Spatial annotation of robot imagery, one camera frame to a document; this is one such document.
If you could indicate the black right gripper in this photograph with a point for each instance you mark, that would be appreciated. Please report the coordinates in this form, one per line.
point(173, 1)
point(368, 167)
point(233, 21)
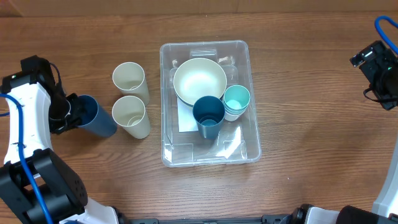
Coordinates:
point(389, 99)

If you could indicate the grey small cup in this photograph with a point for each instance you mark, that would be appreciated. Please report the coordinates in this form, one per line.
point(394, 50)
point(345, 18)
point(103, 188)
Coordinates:
point(235, 111)

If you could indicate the white label in bin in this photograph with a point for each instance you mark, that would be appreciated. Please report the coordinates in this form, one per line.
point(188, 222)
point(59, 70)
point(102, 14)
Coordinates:
point(186, 121)

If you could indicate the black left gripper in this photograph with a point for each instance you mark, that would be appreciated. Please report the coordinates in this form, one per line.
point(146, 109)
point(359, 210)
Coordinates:
point(59, 128)

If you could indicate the beige tall cup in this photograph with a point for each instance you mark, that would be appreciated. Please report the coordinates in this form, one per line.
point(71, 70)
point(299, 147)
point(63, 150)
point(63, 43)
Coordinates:
point(130, 113)
point(130, 79)

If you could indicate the black rail at table edge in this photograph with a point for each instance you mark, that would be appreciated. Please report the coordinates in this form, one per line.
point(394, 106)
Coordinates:
point(306, 213)

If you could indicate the dark blue tall cup front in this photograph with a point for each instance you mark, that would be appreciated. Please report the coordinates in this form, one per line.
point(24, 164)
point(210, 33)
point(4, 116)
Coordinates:
point(95, 119)

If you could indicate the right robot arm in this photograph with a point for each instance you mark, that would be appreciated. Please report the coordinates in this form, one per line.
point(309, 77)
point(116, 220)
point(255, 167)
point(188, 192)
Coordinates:
point(384, 208)

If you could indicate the beige tall cup front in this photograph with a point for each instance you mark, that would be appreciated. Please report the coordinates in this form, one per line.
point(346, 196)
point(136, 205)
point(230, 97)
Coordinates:
point(130, 113)

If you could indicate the pink small cup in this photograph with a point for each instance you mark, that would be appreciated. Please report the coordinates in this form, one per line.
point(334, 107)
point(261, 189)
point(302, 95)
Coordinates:
point(231, 117)

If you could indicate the dark blue tall cup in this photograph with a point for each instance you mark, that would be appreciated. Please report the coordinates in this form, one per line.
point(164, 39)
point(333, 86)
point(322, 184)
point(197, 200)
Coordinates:
point(95, 119)
point(209, 113)

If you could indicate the cream bowl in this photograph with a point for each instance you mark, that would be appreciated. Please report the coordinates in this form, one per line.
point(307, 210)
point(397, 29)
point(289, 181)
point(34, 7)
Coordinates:
point(200, 77)

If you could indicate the clear plastic storage bin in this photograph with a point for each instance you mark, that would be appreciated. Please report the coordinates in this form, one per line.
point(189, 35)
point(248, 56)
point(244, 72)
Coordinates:
point(238, 142)

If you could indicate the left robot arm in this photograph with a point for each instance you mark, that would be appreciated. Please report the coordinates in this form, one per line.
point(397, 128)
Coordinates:
point(36, 184)

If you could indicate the mint green small cup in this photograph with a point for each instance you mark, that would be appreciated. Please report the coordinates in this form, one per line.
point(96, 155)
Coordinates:
point(237, 93)

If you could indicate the blue bowl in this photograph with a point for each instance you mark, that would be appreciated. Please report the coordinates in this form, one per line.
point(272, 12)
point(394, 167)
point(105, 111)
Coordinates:
point(188, 99)

